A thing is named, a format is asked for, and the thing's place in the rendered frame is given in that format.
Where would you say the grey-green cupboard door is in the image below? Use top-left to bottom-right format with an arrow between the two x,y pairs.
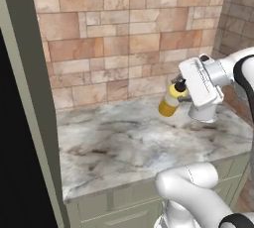
80,201 -> 165,228

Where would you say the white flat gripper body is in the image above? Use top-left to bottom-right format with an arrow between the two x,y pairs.
178,56 -> 225,108

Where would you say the grey-green narrow drawer front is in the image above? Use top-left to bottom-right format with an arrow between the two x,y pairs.
211,155 -> 251,190

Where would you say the yellow mustard bottle black cap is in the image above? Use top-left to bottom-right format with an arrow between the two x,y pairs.
158,79 -> 190,118

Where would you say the grey-green wide drawer front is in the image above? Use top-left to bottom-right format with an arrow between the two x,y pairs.
76,181 -> 164,222

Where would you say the grey-green counter base cabinet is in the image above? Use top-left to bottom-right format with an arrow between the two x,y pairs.
64,152 -> 252,228

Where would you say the black fridge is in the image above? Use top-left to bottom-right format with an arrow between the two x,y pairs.
0,29 -> 60,228

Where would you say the grey-green tall housing panel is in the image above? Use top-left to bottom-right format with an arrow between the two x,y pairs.
0,0 -> 71,228

